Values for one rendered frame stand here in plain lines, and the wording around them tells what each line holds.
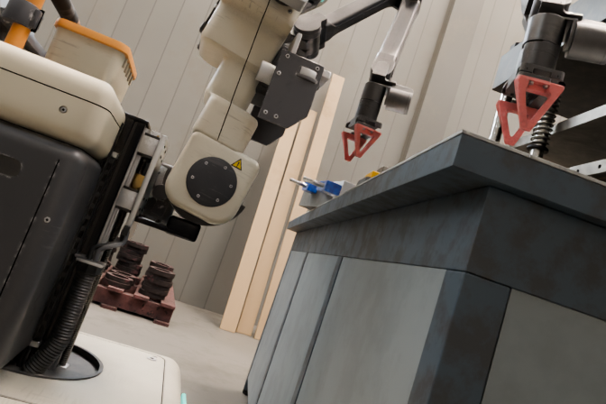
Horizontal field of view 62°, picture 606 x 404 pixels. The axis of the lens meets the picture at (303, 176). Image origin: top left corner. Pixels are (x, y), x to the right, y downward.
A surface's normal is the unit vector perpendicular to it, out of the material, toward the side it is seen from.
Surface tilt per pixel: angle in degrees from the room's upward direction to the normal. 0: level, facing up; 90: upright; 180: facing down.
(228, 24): 90
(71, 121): 90
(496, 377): 90
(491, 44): 90
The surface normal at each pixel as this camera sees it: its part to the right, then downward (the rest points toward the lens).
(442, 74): 0.24, -0.08
